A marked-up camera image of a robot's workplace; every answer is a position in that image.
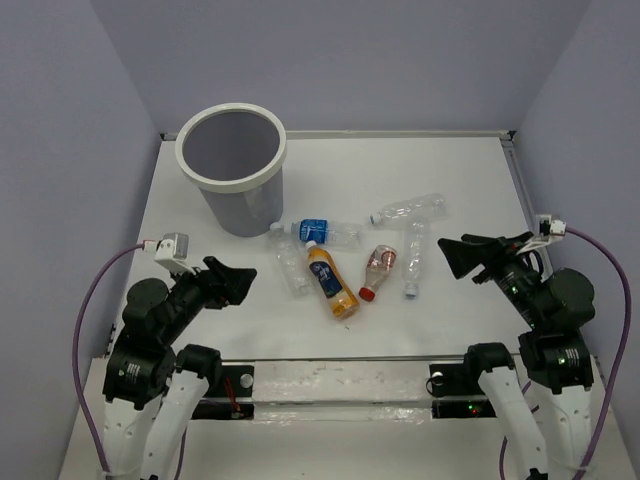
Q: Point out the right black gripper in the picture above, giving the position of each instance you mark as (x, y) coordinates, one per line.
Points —
(493, 252)

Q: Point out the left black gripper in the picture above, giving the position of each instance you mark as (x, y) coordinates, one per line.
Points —
(234, 286)

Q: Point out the clear bottle white cap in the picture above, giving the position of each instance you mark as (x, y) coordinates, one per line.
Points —
(289, 259)

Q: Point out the clear bottle pale cap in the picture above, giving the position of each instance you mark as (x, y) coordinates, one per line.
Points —
(416, 242)

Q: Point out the red cap crushed bottle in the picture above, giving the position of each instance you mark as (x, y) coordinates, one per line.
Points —
(379, 265)

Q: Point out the orange milk tea bottle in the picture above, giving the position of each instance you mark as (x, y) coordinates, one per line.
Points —
(339, 296)

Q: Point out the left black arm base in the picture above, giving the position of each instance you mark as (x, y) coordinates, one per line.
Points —
(232, 398)

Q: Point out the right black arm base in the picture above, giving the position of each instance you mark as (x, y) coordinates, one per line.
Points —
(454, 395)

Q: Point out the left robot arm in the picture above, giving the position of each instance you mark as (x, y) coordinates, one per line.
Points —
(150, 390)

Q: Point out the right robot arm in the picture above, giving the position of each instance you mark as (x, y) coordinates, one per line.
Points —
(553, 442)

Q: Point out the grey bin with white rim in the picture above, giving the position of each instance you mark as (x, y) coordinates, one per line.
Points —
(234, 154)

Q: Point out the clear bottle blue cap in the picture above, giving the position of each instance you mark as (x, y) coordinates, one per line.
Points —
(395, 215)

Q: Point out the blue label clear bottle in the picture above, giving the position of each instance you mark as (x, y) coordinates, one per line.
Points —
(346, 236)

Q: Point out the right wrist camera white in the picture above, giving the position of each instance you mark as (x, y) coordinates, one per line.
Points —
(550, 229)

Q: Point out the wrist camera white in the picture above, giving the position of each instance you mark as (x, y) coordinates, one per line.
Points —
(171, 253)
(550, 229)

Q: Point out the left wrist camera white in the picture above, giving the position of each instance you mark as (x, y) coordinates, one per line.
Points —
(171, 253)

